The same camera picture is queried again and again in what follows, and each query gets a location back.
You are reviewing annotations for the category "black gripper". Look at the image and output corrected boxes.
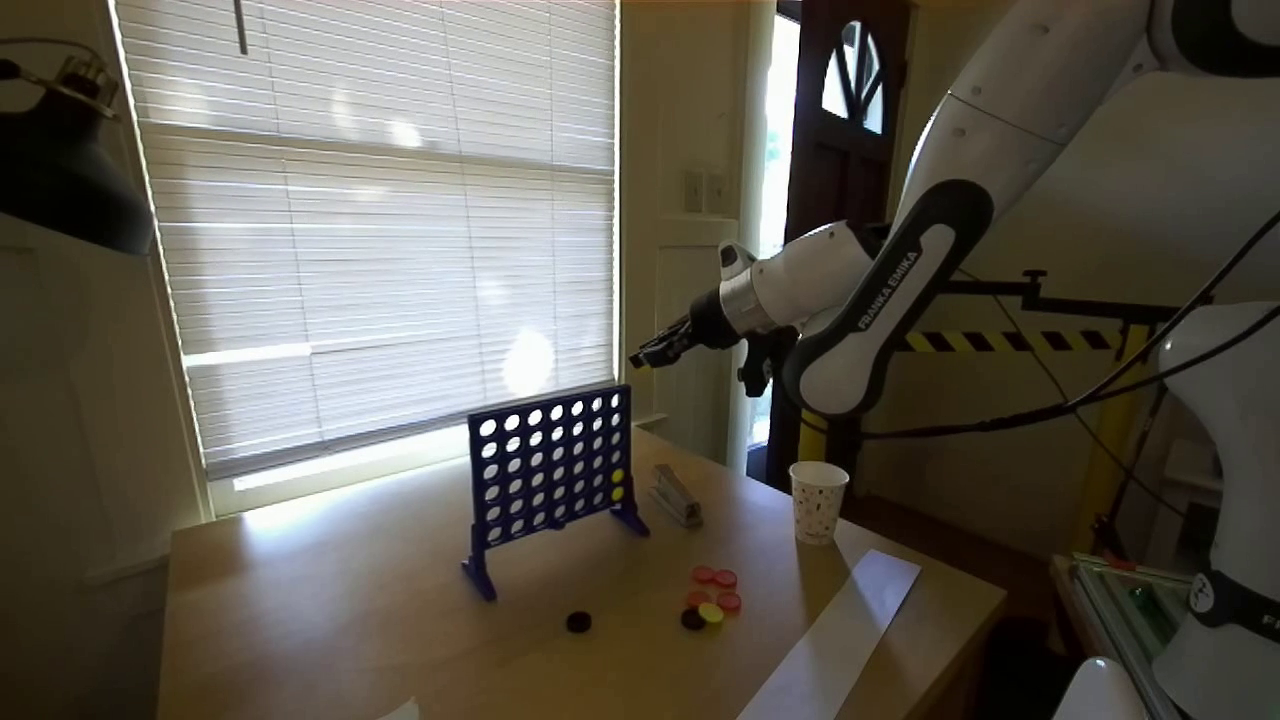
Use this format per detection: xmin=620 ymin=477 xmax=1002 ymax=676
xmin=627 ymin=294 xmax=745 ymax=371

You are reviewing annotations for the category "blue connect four game board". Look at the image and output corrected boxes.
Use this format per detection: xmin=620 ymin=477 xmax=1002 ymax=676
xmin=458 ymin=380 xmax=654 ymax=606

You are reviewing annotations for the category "white paper cup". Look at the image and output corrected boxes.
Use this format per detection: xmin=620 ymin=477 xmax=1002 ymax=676
xmin=783 ymin=460 xmax=853 ymax=548

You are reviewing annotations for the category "dark wooden door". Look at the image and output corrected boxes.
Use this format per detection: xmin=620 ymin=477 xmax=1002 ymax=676
xmin=764 ymin=0 xmax=916 ymax=493

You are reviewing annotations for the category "window with white blinds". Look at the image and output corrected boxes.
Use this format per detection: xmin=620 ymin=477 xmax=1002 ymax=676
xmin=110 ymin=0 xmax=623 ymax=485

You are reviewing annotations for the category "yellow black striped barrier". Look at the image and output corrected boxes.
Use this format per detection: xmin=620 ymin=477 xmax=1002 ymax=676
xmin=797 ymin=320 xmax=1157 ymax=552

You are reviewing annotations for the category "black metal bar stand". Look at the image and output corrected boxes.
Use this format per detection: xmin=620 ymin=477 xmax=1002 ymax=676
xmin=932 ymin=268 xmax=1196 ymax=329

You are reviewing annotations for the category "black floor lamp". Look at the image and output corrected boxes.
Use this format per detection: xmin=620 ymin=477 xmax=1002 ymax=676
xmin=0 ymin=37 xmax=154 ymax=255

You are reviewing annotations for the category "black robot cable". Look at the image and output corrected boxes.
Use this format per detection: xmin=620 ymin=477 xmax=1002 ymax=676
xmin=854 ymin=206 xmax=1280 ymax=443

